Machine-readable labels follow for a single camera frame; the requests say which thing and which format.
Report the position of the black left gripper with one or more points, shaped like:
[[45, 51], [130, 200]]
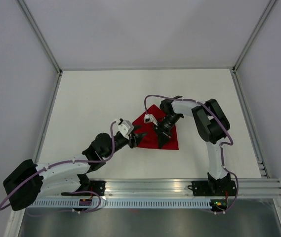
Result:
[[137, 138]]

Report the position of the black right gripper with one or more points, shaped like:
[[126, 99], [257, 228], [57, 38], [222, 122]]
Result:
[[163, 136]]

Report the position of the red cloth napkin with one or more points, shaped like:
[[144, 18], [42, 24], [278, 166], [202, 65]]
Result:
[[151, 140]]

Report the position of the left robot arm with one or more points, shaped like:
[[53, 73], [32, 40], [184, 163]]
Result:
[[29, 180]]

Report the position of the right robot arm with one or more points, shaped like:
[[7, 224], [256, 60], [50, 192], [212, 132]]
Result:
[[212, 126]]

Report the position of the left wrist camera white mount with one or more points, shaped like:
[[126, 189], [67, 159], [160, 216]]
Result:
[[125, 127]]

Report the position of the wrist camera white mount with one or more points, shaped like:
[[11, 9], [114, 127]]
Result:
[[149, 118], [125, 127]]

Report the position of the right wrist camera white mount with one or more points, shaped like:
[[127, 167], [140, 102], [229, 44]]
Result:
[[149, 118]]

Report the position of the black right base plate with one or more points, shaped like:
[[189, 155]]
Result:
[[202, 189]]

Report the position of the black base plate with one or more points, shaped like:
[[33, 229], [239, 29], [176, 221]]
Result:
[[95, 187], [202, 189]]

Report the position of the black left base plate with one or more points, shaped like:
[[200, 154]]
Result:
[[95, 187]]

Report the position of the slotted cable duct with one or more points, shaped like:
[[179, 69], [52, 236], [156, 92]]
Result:
[[123, 203]]

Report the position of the aluminium mounting rail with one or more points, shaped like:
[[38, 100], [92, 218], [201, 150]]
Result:
[[180, 188]]

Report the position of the left aluminium frame post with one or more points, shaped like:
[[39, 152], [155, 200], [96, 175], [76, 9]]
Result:
[[38, 34]]

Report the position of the aluminium frame post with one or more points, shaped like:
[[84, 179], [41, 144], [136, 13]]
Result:
[[254, 34], [38, 34]]

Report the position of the right aluminium frame post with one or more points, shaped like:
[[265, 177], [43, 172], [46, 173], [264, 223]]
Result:
[[254, 34]]

